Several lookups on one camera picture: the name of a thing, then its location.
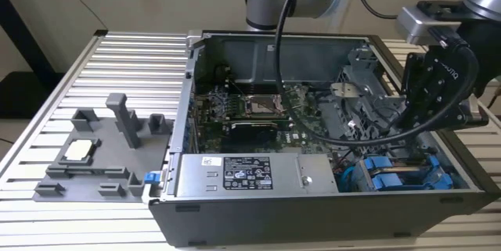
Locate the blue disk carrier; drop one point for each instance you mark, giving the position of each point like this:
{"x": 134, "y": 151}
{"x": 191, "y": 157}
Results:
{"x": 381, "y": 172}

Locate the grey metal disk bay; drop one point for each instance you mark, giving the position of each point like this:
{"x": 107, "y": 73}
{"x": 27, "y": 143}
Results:
{"x": 359, "y": 107}

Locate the black RAM slot bank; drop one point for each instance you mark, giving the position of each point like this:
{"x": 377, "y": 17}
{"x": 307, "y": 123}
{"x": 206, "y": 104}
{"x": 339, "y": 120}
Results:
{"x": 258, "y": 116}
{"x": 254, "y": 89}

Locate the green motherboard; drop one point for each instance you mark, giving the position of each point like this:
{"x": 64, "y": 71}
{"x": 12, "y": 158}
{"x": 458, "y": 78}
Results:
{"x": 309, "y": 142}

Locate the CPU socket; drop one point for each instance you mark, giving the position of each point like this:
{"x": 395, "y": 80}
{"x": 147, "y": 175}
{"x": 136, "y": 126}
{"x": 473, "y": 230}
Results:
{"x": 254, "y": 105}

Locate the black graphics card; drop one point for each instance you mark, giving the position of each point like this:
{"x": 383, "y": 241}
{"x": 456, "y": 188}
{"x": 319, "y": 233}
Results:
{"x": 250, "y": 130}

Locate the silver power supply unit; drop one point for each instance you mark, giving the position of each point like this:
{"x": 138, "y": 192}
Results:
{"x": 254, "y": 172}

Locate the black open PC case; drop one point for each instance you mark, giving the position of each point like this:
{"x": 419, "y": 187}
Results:
{"x": 274, "y": 221}

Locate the blue case latch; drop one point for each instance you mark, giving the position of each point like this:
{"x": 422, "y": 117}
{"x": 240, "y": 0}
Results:
{"x": 151, "y": 177}

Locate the grey parts rack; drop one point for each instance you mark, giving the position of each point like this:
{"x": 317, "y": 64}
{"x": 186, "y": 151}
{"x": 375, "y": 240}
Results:
{"x": 105, "y": 151}

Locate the silver CPU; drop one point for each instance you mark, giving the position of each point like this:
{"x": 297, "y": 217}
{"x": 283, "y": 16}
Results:
{"x": 79, "y": 149}

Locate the black furniture stand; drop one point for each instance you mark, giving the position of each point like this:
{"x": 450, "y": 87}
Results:
{"x": 23, "y": 92}

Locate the black side wrist camera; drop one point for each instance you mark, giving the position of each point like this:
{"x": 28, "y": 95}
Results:
{"x": 469, "y": 114}

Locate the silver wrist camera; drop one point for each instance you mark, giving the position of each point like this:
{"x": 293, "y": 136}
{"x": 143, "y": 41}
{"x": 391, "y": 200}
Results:
{"x": 418, "y": 19}

